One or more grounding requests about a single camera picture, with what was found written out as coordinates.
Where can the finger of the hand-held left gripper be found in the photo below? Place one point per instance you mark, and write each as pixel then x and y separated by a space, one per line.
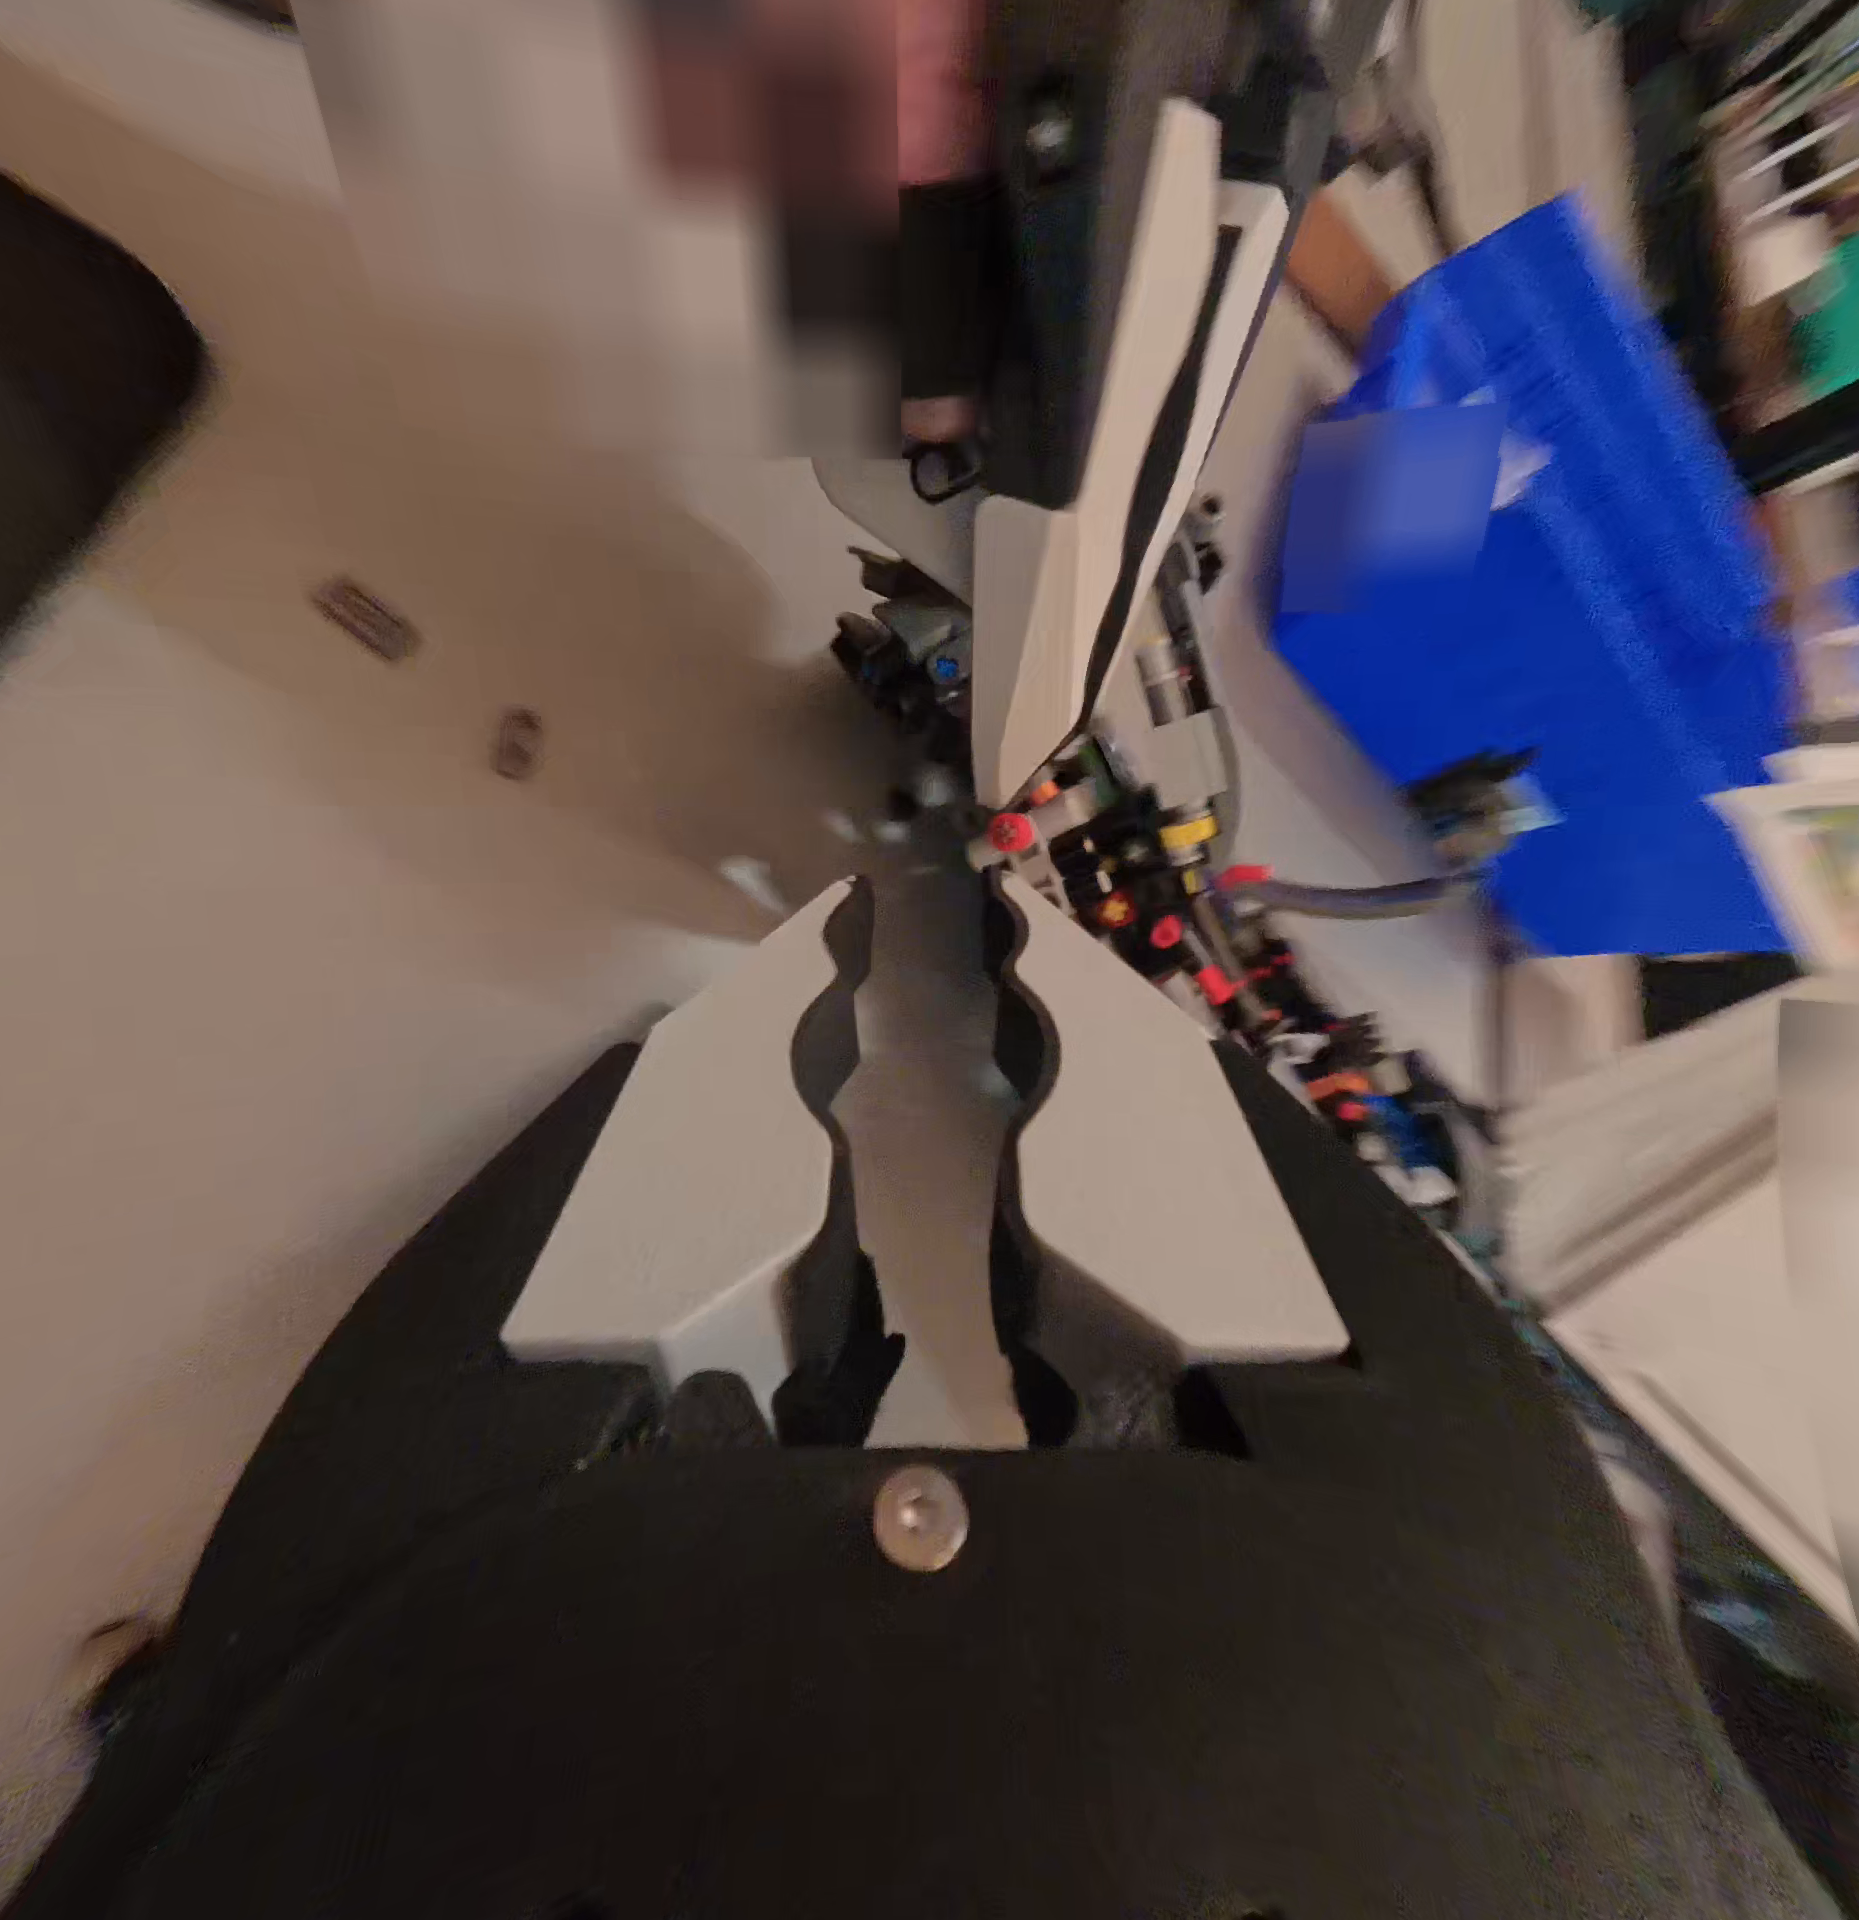
pixel 1246 298
pixel 1048 600

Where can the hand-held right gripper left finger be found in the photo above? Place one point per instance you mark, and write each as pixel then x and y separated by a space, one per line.
pixel 675 1197

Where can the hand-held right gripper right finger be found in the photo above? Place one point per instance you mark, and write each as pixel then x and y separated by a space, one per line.
pixel 1170 1197

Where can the red lego pin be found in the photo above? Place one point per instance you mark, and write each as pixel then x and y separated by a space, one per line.
pixel 1010 829

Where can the grey lego car model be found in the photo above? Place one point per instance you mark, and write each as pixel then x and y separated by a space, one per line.
pixel 1156 900

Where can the grey lego piece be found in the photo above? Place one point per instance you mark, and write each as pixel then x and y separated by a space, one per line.
pixel 366 617

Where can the person's left hand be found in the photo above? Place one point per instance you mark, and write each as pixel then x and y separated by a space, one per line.
pixel 945 91

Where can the blue plastic bin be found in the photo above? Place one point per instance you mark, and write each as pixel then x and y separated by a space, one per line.
pixel 1591 674

